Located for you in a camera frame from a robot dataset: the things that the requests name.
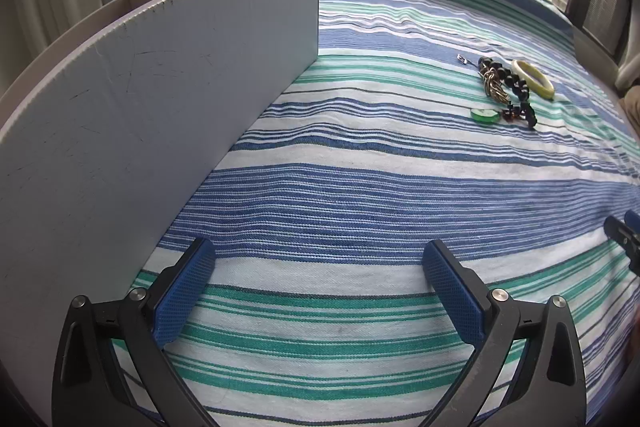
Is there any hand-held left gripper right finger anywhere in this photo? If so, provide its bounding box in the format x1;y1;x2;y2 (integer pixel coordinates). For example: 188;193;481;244
421;239;589;427

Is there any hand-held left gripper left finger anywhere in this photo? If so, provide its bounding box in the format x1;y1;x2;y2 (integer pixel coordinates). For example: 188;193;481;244
51;236;217;427

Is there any pale green jade bangle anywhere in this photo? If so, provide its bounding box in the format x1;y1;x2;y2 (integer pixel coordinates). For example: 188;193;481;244
510;59;556;100

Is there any grey rectangular box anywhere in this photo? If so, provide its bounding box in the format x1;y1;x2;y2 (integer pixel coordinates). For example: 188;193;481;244
0;0;321;427

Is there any black bead bracelet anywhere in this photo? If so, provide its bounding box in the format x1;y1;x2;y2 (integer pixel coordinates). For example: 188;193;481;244
477;55;539;129

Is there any green round pendant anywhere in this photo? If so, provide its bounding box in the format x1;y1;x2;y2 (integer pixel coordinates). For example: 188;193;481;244
469;106;500;126

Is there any beige cushion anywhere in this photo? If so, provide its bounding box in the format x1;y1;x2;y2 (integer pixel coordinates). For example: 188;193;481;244
619;81;640;134

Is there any blue green striped bed sheet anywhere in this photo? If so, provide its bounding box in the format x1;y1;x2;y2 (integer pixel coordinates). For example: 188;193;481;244
107;0;640;427

